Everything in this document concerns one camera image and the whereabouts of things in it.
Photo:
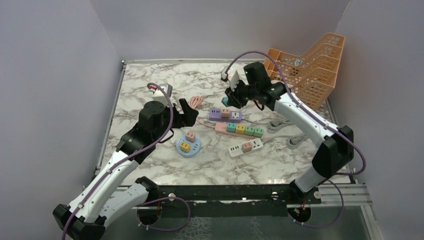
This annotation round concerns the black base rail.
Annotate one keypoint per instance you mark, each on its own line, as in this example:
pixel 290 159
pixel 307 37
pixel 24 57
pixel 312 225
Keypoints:
pixel 214 201

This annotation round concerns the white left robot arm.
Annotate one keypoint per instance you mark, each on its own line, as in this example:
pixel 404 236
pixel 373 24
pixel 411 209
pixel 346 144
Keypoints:
pixel 88 215

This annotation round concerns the yellow plug adapter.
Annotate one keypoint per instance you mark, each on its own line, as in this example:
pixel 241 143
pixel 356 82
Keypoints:
pixel 184 146
pixel 240 129

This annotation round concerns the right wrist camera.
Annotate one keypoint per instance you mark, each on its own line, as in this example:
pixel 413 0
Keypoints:
pixel 232 77

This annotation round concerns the white power strip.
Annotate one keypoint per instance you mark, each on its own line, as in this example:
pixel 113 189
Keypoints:
pixel 235 151

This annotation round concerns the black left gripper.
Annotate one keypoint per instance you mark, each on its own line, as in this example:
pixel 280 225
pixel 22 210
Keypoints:
pixel 188 118

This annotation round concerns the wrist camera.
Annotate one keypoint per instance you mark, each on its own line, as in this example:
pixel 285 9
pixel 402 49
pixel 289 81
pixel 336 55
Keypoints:
pixel 232 77
pixel 157 95

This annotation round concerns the pink power strip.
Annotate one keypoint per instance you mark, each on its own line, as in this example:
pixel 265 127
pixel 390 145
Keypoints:
pixel 220 128

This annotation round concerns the round blue power socket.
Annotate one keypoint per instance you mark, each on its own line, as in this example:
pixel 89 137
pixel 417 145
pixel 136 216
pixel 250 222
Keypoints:
pixel 195 147

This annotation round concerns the green plug adapter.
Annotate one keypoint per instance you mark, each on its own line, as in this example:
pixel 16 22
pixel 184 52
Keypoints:
pixel 258 132
pixel 249 130

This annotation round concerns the dark teal plug adapter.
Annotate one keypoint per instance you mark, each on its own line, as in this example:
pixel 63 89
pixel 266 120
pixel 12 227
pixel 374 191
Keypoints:
pixel 231 127

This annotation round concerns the pink plug adapter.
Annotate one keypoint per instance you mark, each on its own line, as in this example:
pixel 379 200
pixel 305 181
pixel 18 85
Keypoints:
pixel 225 113
pixel 190 136
pixel 246 147

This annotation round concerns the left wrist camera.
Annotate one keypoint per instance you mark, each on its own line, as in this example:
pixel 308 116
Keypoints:
pixel 157 95

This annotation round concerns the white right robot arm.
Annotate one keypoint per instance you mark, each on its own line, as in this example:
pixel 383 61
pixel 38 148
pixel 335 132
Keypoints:
pixel 334 143

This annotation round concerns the purple power strip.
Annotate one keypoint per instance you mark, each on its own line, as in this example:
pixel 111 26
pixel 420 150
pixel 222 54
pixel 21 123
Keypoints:
pixel 214 115

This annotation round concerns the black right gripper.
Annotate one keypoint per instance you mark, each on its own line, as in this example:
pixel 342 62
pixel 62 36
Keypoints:
pixel 233 98

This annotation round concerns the yellow plug adapter front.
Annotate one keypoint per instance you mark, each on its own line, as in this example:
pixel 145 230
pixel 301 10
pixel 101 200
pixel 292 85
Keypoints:
pixel 184 146

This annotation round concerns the orange plastic file rack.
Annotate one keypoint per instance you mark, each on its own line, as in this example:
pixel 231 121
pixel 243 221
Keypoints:
pixel 311 76

